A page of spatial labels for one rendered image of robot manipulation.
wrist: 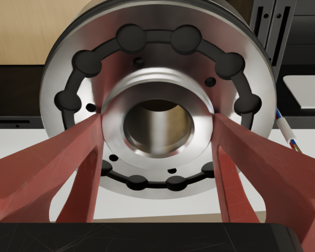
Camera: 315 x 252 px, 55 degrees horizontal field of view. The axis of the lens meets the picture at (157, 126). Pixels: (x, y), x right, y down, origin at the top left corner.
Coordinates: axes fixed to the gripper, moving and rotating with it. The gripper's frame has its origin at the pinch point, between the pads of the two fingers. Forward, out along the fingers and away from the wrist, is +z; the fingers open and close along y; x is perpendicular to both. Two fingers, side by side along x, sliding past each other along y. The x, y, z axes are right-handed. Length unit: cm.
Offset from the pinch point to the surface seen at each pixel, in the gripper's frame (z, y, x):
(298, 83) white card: 17.5, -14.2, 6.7
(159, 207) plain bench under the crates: 36, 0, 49
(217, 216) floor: 108, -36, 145
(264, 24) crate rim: 12.0, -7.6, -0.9
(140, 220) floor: 109, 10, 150
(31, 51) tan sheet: 22.4, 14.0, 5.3
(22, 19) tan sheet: 22.4, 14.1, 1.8
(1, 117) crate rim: 12.5, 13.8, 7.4
